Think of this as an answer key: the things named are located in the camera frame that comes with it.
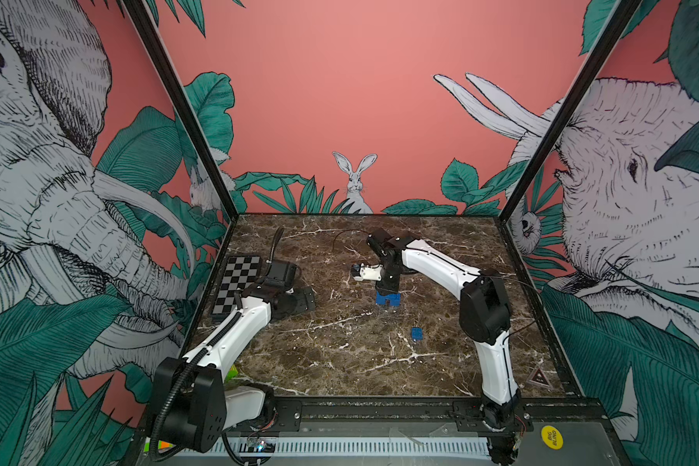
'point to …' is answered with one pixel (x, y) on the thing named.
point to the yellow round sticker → (551, 437)
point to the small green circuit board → (262, 445)
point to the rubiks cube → (232, 373)
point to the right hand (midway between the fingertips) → (383, 281)
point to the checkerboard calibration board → (239, 271)
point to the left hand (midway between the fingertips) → (304, 300)
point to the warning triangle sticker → (539, 378)
